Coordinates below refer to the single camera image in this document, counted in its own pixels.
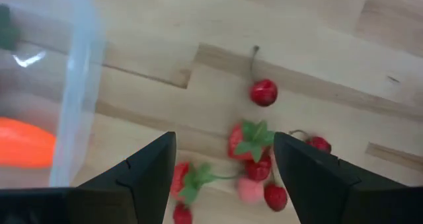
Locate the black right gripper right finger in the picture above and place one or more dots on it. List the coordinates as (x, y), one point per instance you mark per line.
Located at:
(330, 201)

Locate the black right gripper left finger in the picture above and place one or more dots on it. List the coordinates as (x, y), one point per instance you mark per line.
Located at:
(132, 197)

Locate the red toy strawberry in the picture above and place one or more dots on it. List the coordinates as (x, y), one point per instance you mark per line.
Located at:
(180, 179)
(236, 144)

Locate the red toy cherry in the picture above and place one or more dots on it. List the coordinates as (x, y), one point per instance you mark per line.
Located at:
(263, 92)
(182, 214)
(276, 197)
(320, 144)

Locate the red toy raspberry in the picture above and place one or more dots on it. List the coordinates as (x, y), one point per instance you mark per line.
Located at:
(258, 169)

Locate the pink toy raspberry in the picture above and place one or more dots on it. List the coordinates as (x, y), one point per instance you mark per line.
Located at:
(250, 191)

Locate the orange toy carrot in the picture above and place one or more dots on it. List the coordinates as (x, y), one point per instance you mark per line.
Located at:
(23, 144)

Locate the clear plastic tupperware container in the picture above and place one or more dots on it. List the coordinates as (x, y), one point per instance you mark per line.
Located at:
(79, 85)

